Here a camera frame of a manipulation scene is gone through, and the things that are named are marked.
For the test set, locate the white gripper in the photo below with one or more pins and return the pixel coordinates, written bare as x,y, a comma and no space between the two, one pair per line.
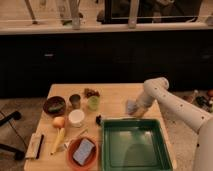
143,101

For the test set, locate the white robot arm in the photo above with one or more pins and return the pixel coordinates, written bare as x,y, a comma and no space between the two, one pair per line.
200,121

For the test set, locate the light green plastic cup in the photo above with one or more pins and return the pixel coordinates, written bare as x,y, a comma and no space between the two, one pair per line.
93,103

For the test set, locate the white paper cup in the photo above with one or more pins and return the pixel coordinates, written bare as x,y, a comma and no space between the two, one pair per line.
76,117

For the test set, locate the grey metal cup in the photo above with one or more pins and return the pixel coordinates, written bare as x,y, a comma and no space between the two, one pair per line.
75,101

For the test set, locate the green plastic tray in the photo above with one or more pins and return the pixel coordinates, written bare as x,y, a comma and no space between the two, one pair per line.
134,145

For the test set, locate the small black object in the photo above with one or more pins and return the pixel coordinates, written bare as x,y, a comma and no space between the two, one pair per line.
98,120

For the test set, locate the brown grape bunch toy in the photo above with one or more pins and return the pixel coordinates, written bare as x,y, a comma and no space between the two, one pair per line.
90,92

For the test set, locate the orange plastic bowl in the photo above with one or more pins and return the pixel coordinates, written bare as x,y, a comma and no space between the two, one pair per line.
90,161

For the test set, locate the blue sponge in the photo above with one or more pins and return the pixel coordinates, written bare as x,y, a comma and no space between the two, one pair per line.
83,151

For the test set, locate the metal fork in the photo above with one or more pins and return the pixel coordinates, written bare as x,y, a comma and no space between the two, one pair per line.
67,142

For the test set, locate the yellow banana toy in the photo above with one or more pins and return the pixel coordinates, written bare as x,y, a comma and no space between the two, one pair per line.
58,140

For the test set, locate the orange round fruit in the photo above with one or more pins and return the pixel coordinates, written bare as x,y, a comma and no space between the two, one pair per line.
58,122

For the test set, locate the dark brown bowl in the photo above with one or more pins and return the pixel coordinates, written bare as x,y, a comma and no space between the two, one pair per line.
54,106

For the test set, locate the wooden block brush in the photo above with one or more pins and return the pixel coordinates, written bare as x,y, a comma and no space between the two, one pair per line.
34,146

